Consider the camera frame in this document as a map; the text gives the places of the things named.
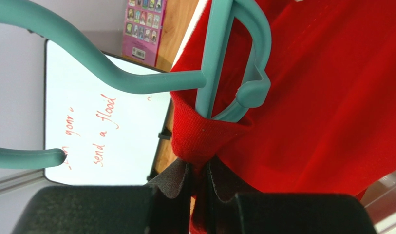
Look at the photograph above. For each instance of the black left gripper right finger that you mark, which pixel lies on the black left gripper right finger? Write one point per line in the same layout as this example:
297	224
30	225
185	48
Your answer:
235	207

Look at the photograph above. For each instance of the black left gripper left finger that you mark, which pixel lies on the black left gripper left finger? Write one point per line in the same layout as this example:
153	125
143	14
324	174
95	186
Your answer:
159	207

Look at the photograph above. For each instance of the red t shirt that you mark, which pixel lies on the red t shirt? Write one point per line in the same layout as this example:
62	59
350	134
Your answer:
299	163

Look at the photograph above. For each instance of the teal plastic hanger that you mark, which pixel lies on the teal plastic hanger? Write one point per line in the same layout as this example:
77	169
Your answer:
255	83

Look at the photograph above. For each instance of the white whiteboard with red writing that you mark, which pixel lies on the white whiteboard with red writing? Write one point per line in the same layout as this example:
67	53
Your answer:
110	137

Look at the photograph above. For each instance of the white plastic laundry basket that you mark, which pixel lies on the white plastic laundry basket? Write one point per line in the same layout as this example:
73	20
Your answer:
389	201

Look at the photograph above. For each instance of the aluminium corner profile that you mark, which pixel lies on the aluminium corner profile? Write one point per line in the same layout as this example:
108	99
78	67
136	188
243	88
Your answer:
19	180

